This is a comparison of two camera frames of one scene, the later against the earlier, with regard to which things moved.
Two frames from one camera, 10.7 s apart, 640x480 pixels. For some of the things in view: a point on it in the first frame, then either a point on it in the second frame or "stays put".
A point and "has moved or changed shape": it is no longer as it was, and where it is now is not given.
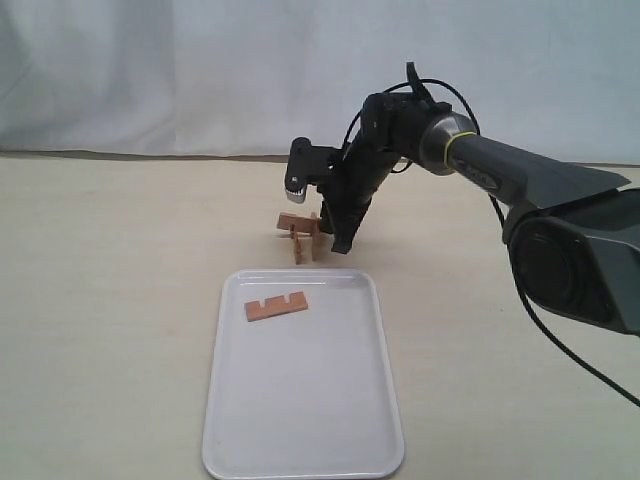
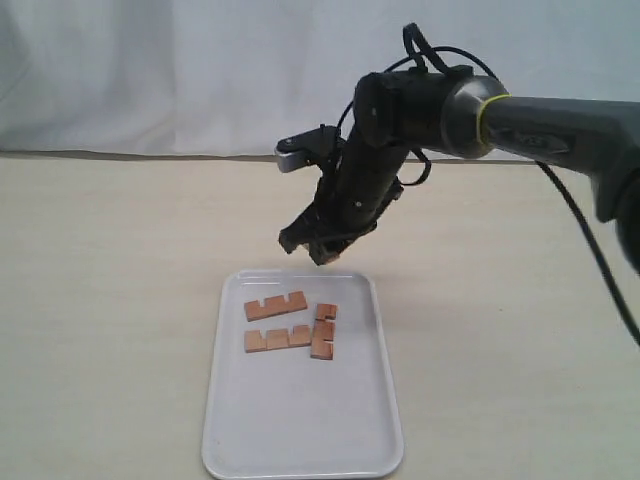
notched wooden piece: (276, 306) stays put
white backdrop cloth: (559, 79) stays put
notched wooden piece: (315, 239) has moved or changed shape
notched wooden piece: (303, 224) has moved or changed shape
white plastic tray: (301, 383) stays put
